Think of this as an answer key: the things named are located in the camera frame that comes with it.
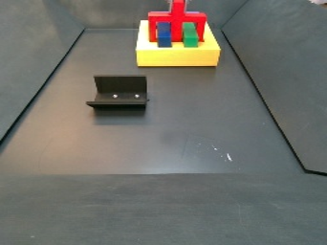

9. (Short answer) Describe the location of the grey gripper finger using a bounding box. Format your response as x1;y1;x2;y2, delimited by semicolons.
167;0;173;10

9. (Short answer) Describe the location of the red cross-shaped block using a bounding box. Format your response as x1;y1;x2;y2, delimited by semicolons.
149;0;207;42

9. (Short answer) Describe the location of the yellow board base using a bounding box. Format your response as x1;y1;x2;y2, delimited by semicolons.
135;20;222;67

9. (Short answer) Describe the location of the blue long block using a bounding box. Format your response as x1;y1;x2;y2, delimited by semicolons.
158;22;173;48

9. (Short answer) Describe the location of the green long block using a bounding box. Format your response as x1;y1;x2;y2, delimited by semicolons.
183;22;199;48

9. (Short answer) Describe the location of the black bracket holder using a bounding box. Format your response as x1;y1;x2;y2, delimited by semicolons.
86;75;149;108

